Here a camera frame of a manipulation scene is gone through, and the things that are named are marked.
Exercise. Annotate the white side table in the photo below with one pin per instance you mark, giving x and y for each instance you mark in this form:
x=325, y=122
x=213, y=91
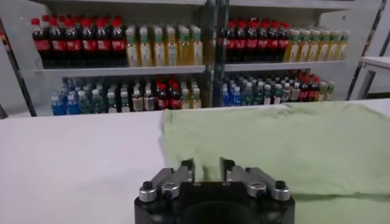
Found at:
x=374, y=62

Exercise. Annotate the small bottle beige label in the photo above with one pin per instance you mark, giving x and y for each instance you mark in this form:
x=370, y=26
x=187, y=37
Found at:
x=286, y=94
x=295, y=93
x=137, y=103
x=149, y=102

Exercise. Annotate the small red-cap cola bottle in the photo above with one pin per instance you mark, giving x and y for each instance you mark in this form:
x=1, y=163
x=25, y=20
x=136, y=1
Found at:
x=313, y=92
x=175, y=100
x=161, y=100
x=304, y=92

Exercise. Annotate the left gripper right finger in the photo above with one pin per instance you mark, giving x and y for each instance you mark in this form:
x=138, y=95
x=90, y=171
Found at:
x=259, y=184

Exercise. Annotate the glass-sided drinks display shelf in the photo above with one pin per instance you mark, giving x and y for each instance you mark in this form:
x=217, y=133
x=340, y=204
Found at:
x=122, y=71
x=283, y=65

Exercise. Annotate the light green polo shirt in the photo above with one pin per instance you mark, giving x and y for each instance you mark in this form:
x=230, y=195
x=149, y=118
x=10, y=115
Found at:
x=274, y=146

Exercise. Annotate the green-cap yellow juice bottle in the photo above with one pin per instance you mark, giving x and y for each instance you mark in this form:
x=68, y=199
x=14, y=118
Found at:
x=159, y=51
x=146, y=51
x=184, y=51
x=197, y=51
x=324, y=49
x=343, y=48
x=132, y=51
x=171, y=51
x=303, y=50
x=293, y=50
x=334, y=49
x=314, y=49

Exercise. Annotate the small blue water bottle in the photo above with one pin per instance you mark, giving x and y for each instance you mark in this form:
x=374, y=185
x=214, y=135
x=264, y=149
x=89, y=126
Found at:
x=236, y=97
x=73, y=106
x=225, y=98
x=57, y=106

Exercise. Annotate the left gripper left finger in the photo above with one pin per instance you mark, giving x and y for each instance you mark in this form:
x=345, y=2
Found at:
x=166, y=184

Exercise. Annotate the small clear green-tinted bottle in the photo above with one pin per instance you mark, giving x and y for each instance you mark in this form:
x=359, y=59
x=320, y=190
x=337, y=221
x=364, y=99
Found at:
x=84, y=104
x=98, y=103
x=247, y=95
x=258, y=95

